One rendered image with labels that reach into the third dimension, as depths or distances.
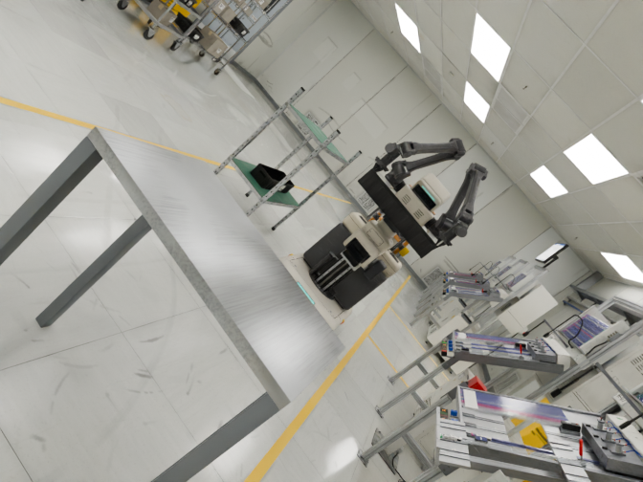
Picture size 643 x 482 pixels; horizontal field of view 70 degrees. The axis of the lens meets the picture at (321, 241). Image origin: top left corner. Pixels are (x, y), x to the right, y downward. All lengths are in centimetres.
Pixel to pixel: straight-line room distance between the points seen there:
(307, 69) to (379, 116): 215
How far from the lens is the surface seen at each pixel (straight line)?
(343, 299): 338
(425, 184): 295
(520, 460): 215
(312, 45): 1206
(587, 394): 367
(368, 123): 1117
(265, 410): 93
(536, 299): 680
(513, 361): 353
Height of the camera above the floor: 121
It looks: 12 degrees down
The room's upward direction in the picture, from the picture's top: 50 degrees clockwise
